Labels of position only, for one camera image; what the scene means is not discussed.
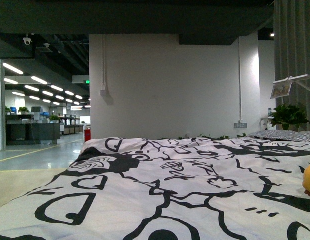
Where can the orange plush toy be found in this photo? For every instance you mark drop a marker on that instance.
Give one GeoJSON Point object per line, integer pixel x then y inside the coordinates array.
{"type": "Point", "coordinates": [306, 180]}

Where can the red bin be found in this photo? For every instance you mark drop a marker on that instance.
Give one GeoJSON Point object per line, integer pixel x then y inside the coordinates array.
{"type": "Point", "coordinates": [87, 135]}

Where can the black and white duvet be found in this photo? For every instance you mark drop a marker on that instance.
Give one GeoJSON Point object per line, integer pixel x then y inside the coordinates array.
{"type": "Point", "coordinates": [194, 189]}

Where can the dark office counter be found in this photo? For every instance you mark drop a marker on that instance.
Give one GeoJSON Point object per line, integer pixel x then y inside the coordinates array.
{"type": "Point", "coordinates": [32, 134]}

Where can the striped grey pillow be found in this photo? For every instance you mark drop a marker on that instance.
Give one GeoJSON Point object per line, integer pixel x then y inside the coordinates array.
{"type": "Point", "coordinates": [283, 135]}

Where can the green potted plant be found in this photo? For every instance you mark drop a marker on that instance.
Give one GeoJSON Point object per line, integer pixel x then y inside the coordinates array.
{"type": "Point", "coordinates": [288, 115]}

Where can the white desk lamp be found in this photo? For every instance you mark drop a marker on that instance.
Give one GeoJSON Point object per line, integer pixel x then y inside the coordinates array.
{"type": "Point", "coordinates": [299, 95]}

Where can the grey curtain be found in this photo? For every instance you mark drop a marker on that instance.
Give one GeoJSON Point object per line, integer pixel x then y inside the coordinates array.
{"type": "Point", "coordinates": [292, 50]}

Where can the white wall junction box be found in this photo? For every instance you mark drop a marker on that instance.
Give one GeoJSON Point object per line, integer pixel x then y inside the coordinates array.
{"type": "Point", "coordinates": [104, 93]}

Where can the wall power socket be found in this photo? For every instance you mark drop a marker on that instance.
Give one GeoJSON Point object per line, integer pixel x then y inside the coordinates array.
{"type": "Point", "coordinates": [240, 125]}

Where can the small picture frame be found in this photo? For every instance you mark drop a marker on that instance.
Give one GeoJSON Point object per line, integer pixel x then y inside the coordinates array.
{"type": "Point", "coordinates": [281, 90]}

